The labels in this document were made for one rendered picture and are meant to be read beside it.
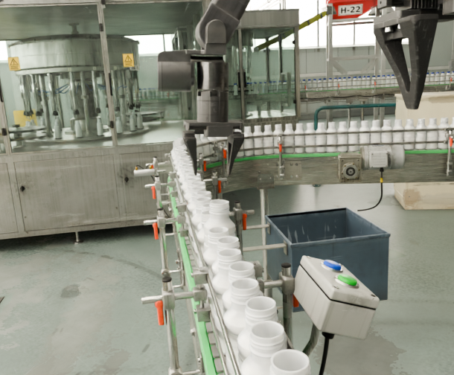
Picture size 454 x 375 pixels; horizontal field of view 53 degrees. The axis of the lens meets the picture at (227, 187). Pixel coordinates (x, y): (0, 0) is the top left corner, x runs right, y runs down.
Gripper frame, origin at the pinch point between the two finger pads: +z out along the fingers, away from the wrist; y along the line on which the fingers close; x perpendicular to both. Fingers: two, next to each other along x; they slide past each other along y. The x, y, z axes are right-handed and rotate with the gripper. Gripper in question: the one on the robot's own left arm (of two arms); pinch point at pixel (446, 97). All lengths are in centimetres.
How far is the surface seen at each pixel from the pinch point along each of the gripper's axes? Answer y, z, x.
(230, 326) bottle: -17.5, 28.3, 16.3
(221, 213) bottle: -14, 21, 45
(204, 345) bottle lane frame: -20, 40, 32
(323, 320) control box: -3.0, 32.3, 21.5
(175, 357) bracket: -25, 43, 35
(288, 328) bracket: -4, 41, 35
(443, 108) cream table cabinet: 262, 31, 381
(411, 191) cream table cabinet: 236, 116, 391
